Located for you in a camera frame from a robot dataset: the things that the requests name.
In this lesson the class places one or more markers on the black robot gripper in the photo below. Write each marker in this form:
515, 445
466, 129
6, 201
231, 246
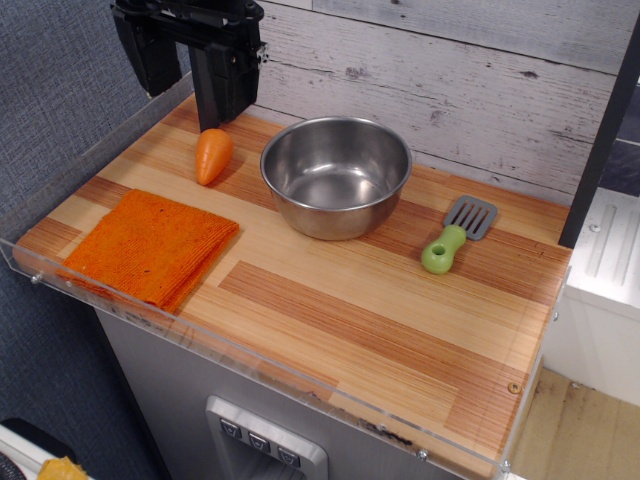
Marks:
225, 78

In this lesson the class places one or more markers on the stainless steel bowl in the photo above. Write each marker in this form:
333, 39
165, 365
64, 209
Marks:
336, 178

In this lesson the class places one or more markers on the green handled grey spatula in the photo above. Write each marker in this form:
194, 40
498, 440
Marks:
468, 219

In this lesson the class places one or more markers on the orange folded cloth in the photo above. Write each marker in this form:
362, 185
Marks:
150, 248

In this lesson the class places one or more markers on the orange plastic carrot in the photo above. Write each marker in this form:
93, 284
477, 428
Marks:
214, 151

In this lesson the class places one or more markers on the clear acrylic left guard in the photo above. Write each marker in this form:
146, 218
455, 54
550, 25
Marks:
25, 210

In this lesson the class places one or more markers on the clear acrylic guard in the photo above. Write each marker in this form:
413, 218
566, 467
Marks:
460, 461
25, 210

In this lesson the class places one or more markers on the grey toy fridge cabinet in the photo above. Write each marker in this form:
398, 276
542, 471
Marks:
171, 384

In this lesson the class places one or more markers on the silver dispenser button panel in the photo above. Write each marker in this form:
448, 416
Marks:
251, 447

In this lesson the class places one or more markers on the clear acrylic front guard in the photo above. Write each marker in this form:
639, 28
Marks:
460, 461

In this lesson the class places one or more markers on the white ribbed side unit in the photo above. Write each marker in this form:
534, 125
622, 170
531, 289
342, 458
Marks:
605, 259

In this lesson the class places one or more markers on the dark right upright post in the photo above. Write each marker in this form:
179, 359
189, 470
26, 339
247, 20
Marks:
612, 119

